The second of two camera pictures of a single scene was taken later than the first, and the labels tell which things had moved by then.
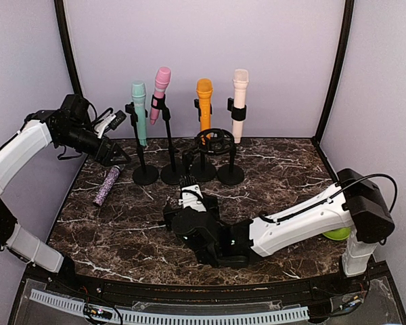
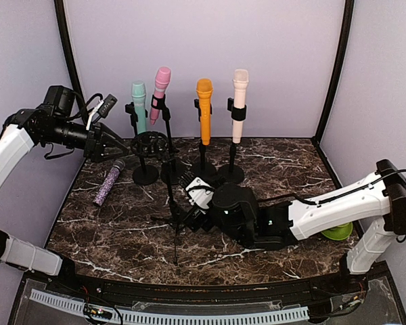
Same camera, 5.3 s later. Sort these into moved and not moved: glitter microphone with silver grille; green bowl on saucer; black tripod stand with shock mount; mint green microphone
Moved: black tripod stand with shock mount
Not moved: green bowl on saucer; mint green microphone; glitter microphone with silver grille
